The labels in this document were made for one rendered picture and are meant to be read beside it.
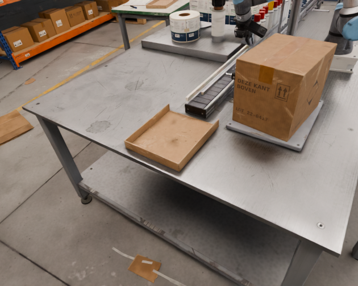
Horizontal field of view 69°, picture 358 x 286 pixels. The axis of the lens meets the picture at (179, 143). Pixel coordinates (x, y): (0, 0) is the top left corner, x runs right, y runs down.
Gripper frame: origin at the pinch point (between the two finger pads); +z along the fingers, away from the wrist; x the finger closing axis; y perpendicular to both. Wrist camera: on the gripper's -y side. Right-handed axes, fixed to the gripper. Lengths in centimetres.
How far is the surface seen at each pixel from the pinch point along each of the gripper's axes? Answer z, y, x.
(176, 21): -6, 51, -4
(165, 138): -32, 3, 76
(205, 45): 5.6, 30.7, 1.4
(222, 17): -2.0, 24.6, -14.5
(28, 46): 93, 373, -9
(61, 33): 124, 377, -64
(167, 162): -40, -8, 85
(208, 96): -21, -1, 47
